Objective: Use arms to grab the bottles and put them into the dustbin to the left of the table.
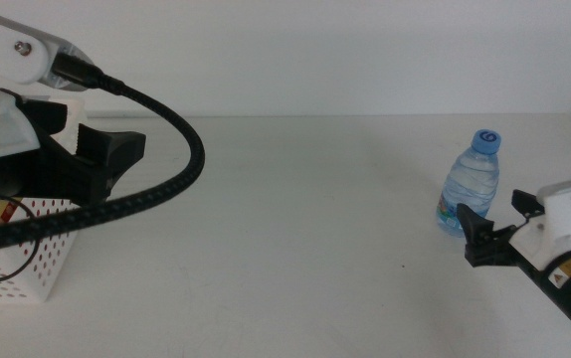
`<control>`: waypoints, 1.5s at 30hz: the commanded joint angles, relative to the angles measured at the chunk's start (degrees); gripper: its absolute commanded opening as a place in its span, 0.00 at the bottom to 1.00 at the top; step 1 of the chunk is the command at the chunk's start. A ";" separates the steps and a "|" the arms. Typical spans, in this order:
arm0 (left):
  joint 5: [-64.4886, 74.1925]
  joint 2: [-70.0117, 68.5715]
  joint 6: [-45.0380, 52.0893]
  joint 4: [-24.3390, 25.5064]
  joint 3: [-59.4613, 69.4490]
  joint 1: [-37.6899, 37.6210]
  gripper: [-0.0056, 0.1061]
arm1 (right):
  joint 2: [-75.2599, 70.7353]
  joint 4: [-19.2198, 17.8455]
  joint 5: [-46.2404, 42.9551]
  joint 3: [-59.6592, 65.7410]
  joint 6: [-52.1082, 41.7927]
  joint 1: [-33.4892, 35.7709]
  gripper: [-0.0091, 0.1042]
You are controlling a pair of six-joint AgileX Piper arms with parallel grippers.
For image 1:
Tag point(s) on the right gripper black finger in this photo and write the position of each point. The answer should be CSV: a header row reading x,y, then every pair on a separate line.
x,y
526,204
474,226

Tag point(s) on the clear water bottle blue cap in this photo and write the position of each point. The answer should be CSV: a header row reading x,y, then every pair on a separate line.
x,y
469,174

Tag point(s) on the white perforated plastic basket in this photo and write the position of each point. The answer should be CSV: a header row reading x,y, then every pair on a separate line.
x,y
44,291

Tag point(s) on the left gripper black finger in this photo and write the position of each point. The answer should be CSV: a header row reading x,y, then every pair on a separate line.
x,y
49,117
111,151

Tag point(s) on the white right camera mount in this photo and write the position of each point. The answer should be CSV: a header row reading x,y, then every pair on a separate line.
x,y
564,224

